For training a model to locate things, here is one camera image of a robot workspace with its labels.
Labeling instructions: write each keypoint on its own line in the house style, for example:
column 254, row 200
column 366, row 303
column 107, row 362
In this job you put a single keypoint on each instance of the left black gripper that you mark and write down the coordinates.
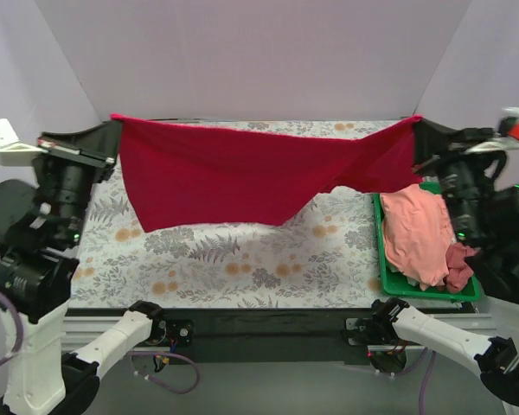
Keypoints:
column 78, row 153

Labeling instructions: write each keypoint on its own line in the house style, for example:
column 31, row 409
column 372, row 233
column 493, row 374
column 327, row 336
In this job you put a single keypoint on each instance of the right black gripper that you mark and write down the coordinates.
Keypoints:
column 451, row 152

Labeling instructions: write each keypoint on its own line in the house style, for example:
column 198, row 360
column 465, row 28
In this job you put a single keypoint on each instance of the magenta red t-shirt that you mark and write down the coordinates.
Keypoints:
column 178, row 175

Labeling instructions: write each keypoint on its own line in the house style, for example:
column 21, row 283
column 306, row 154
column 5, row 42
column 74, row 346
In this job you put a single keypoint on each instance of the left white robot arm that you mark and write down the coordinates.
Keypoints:
column 39, row 224

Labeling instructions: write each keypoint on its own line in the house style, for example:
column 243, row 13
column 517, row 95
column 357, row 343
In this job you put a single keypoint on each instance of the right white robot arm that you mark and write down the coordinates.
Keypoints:
column 495, row 360

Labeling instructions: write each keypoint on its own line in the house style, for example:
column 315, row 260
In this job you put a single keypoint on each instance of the salmon pink t-shirt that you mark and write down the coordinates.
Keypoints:
column 417, row 233

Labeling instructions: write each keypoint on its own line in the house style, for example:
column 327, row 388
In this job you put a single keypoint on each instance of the dusty rose t-shirt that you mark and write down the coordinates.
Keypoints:
column 459, row 272

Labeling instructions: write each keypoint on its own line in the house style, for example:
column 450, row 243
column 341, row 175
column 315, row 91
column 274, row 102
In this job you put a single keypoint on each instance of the green plastic bin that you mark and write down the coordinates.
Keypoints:
column 394, row 283

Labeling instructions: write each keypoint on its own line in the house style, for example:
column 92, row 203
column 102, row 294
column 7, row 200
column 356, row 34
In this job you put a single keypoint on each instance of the floral patterned table mat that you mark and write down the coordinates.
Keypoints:
column 323, row 256

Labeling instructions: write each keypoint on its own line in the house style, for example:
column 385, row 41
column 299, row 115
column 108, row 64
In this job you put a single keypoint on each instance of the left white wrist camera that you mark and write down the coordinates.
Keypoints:
column 13, row 152

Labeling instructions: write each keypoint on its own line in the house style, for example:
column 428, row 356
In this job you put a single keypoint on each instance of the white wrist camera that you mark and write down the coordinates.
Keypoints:
column 506, row 135
column 13, row 152

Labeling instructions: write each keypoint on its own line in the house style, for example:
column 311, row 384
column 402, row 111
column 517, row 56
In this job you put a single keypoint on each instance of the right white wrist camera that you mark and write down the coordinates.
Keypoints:
column 506, row 135

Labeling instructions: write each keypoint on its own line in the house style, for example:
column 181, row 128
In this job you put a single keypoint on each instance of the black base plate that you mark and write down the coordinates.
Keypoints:
column 270, row 335

